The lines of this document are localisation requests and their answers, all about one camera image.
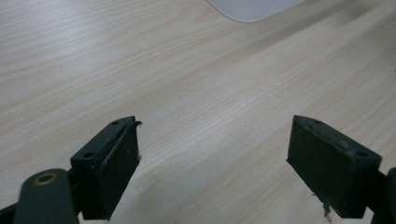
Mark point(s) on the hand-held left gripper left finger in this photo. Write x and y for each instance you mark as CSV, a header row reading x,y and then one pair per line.
x,y
106,168

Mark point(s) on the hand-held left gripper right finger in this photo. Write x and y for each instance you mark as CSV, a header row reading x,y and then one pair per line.
x,y
330,168

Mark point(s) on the white flat mat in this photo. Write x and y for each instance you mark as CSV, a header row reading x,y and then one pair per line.
x,y
252,8

